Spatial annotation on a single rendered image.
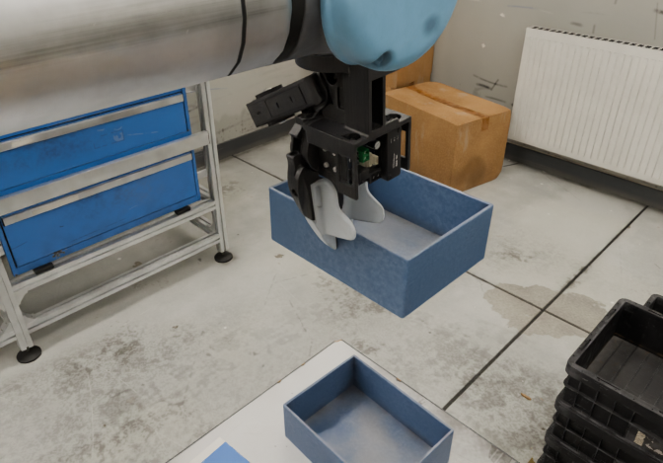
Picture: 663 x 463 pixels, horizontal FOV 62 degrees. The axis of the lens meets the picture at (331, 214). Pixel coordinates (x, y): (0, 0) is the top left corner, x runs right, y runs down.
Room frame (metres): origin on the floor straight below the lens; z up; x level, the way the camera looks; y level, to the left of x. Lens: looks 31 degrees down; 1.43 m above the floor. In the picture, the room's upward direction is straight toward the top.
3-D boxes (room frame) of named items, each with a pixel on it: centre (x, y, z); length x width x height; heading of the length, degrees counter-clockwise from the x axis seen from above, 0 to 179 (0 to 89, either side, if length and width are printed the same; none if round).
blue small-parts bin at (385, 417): (0.53, -0.05, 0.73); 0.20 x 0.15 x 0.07; 43
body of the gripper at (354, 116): (0.45, -0.01, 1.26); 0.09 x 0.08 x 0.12; 44
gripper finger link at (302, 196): (0.46, 0.02, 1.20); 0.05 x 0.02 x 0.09; 134
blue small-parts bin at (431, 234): (0.53, -0.05, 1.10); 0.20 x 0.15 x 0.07; 45
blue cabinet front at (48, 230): (1.70, 0.78, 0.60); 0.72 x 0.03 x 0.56; 135
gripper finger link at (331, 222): (0.45, 0.00, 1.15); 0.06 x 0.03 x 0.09; 44
